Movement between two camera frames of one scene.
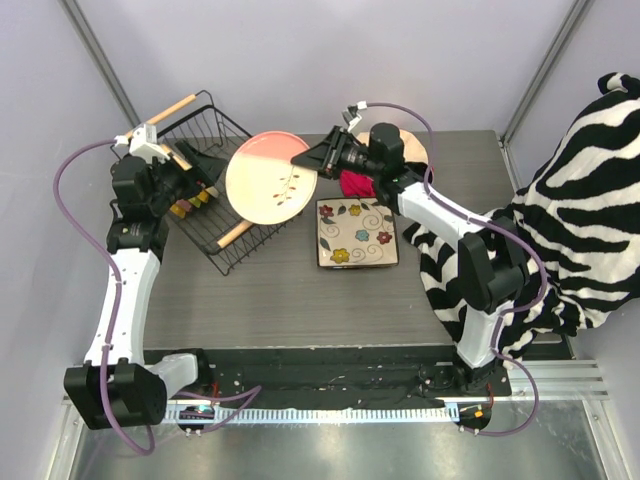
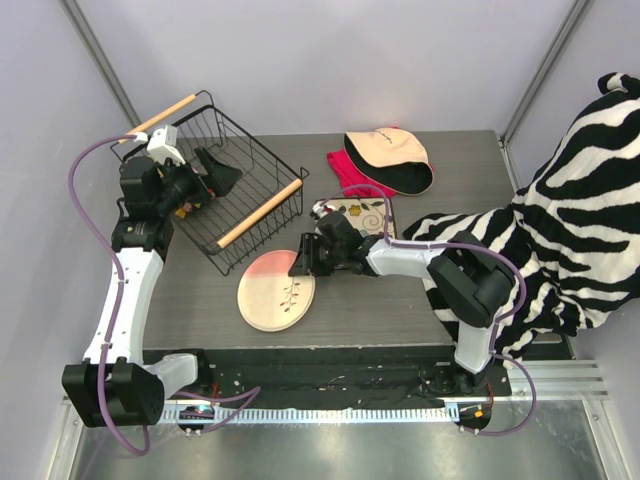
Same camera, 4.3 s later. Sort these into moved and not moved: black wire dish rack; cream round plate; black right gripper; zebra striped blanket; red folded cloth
Moved: cream round plate; black right gripper
Not moved: red folded cloth; black wire dish rack; zebra striped blanket
